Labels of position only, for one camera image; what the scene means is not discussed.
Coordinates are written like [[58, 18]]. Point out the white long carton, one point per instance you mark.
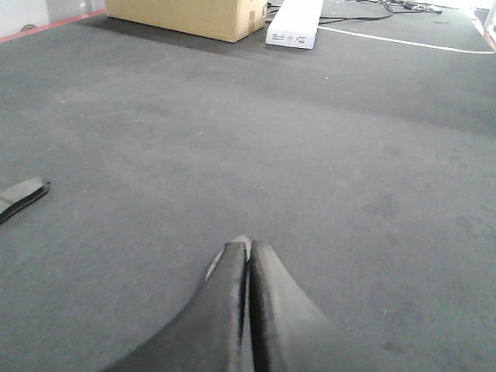
[[295, 24]]

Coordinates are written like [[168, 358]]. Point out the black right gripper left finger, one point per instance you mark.
[[206, 335]]

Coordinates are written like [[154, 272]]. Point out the dark brake pad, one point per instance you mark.
[[18, 196], [237, 248]]

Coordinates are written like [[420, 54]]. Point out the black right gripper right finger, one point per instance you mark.
[[288, 331]]

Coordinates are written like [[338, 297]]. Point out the large cardboard box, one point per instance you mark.
[[225, 20]]

